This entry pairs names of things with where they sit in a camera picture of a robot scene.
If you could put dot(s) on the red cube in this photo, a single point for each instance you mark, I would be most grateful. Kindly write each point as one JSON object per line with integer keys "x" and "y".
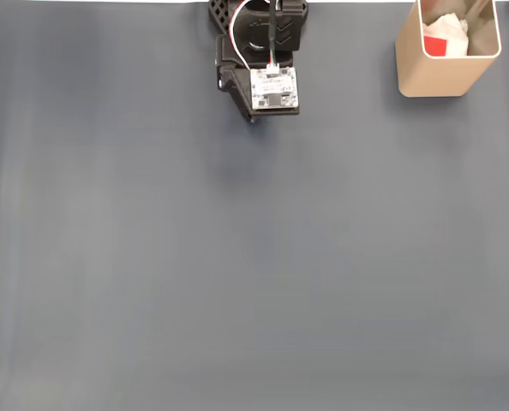
{"x": 434, "y": 47}

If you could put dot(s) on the beige rounded box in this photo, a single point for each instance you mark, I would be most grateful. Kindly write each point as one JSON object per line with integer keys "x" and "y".
{"x": 434, "y": 77}

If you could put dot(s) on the dark grey table mat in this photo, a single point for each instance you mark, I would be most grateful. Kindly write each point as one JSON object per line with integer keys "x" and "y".
{"x": 254, "y": 257}

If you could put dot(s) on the white crumpled paper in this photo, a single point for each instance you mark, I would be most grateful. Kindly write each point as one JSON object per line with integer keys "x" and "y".
{"x": 456, "y": 34}

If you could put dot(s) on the white camera circuit board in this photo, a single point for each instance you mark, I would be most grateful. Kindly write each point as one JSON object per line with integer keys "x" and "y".
{"x": 273, "y": 87}

